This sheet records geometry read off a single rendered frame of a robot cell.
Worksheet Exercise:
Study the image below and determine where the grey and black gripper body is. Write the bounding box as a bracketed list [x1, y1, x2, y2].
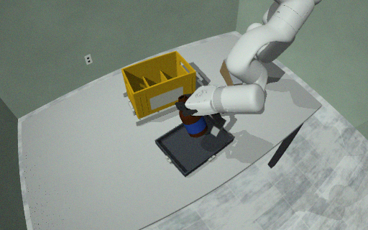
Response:
[185, 86, 221, 116]

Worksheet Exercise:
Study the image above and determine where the brown bottle with blue label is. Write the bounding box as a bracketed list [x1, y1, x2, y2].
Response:
[178, 95, 208, 137]

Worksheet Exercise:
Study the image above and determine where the yellow crate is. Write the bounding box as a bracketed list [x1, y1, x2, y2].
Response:
[121, 51, 196, 119]

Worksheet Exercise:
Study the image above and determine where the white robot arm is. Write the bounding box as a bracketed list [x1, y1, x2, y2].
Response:
[211, 0, 322, 136]

